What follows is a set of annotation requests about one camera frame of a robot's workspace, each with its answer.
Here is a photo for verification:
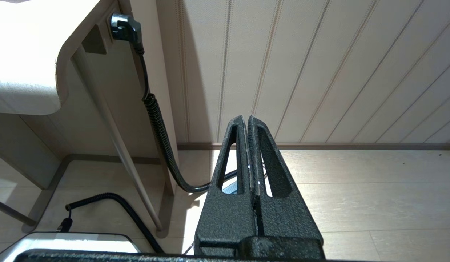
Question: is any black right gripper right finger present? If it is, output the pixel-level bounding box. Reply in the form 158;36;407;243
248;116;324;259

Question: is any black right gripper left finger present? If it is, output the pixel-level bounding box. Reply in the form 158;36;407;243
194;116;257;257

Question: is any grey black robot base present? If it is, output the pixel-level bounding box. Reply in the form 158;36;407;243
0;232;140;262

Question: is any grey power adapter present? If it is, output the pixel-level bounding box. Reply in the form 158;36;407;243
222;181;244;195

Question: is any small black plug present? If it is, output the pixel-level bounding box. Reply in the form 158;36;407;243
111;13;142;49

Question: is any beige wooden shelf unit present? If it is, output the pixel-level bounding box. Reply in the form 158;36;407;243
0;0;179;239

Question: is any black ribbed cable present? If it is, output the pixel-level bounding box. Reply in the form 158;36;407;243
59;193;165;254

